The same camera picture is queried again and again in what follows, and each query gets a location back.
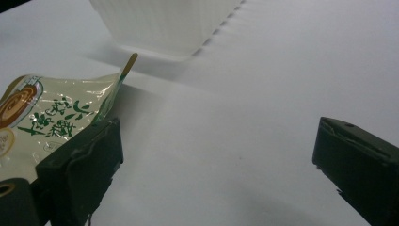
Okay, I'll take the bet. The translucent white plastic container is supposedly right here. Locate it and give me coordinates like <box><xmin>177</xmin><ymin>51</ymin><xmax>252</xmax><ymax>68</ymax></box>
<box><xmin>88</xmin><ymin>0</ymin><xmax>245</xmax><ymax>62</ymax></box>

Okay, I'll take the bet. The white table mat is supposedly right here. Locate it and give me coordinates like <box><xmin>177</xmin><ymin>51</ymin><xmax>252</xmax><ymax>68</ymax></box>
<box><xmin>0</xmin><ymin>0</ymin><xmax>399</xmax><ymax>226</ymax></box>

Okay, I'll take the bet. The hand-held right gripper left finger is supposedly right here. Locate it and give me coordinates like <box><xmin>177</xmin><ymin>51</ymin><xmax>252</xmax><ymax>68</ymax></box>
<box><xmin>35</xmin><ymin>117</ymin><xmax>124</xmax><ymax>226</ymax></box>

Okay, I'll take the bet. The cream snack packet green print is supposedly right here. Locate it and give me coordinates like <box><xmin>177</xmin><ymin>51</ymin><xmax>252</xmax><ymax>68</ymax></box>
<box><xmin>0</xmin><ymin>52</ymin><xmax>139</xmax><ymax>185</ymax></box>

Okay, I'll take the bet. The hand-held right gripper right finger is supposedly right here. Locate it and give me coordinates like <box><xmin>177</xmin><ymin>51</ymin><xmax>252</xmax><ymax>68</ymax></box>
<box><xmin>311</xmin><ymin>116</ymin><xmax>399</xmax><ymax>226</ymax></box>

